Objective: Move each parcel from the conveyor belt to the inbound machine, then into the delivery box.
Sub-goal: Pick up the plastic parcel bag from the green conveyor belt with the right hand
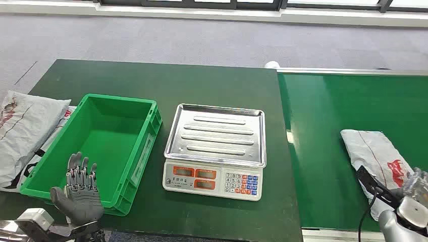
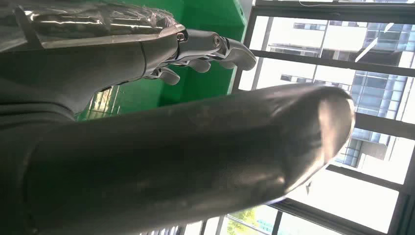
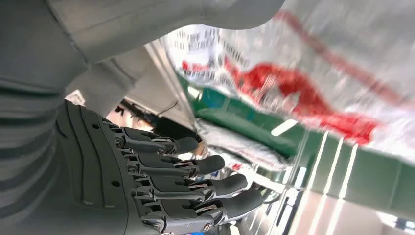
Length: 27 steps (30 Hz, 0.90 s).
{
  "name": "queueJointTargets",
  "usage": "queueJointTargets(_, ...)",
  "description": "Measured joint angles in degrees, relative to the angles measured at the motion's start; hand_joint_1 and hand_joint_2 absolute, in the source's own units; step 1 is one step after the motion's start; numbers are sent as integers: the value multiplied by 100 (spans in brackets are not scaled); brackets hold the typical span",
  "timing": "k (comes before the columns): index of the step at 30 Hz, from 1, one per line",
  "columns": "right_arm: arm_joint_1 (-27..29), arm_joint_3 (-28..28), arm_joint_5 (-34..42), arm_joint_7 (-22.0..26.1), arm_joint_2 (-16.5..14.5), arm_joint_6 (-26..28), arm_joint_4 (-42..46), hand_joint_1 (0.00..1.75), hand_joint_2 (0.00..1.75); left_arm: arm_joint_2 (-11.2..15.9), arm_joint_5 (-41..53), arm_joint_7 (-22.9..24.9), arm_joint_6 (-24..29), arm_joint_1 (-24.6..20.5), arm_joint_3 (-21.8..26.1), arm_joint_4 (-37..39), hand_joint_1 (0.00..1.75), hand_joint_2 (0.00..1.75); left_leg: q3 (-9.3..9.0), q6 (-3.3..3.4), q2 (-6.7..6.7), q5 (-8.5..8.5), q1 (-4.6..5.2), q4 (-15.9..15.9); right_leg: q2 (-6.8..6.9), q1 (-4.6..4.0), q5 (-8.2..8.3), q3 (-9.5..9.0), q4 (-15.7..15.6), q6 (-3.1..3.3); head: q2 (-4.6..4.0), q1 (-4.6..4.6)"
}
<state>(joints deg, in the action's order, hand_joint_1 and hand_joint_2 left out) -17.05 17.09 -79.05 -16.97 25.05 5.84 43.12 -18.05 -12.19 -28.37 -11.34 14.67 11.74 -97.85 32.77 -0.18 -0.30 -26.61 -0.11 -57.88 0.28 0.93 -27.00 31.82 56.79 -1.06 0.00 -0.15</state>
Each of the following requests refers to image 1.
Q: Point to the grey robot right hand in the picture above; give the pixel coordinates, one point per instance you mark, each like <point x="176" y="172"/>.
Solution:
<point x="418" y="185"/>

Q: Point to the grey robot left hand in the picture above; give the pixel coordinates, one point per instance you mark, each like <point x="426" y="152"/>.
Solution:
<point x="82" y="203"/>

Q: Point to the grey parcel bag red print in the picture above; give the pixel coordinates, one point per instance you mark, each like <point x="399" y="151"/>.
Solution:
<point x="374" y="153"/>

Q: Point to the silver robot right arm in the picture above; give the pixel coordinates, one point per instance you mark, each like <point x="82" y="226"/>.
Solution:
<point x="391" y="223"/>

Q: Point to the large grey parcel bag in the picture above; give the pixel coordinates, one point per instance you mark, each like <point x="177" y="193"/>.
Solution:
<point x="26" y="130"/>

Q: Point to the green conveyor belt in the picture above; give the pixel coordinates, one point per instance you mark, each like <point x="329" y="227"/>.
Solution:
<point x="334" y="117"/>

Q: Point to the white conveyor roller cap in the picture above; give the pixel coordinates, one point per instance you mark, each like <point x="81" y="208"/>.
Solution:
<point x="271" y="64"/>

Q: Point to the green plastic crate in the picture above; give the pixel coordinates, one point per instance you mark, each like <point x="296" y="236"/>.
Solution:
<point x="100" y="147"/>

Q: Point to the shiny silver round base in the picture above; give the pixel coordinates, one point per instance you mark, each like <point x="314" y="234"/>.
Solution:
<point x="6" y="232"/>

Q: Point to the white electronic scale body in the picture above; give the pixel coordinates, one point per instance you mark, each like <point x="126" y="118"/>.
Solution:
<point x="200" y="182"/>

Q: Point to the stainless steel scale tray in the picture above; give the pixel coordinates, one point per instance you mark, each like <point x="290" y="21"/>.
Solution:
<point x="217" y="137"/>

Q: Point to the white window sill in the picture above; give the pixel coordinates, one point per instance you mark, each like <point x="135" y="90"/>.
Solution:
<point x="167" y="12"/>

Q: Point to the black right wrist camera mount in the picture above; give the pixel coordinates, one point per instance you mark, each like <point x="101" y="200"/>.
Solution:
<point x="372" y="185"/>

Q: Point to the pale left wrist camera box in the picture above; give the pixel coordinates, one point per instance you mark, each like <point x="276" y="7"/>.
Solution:
<point x="33" y="220"/>

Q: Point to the silver conveyor frame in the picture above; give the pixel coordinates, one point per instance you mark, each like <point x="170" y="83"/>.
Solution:
<point x="351" y="71"/>

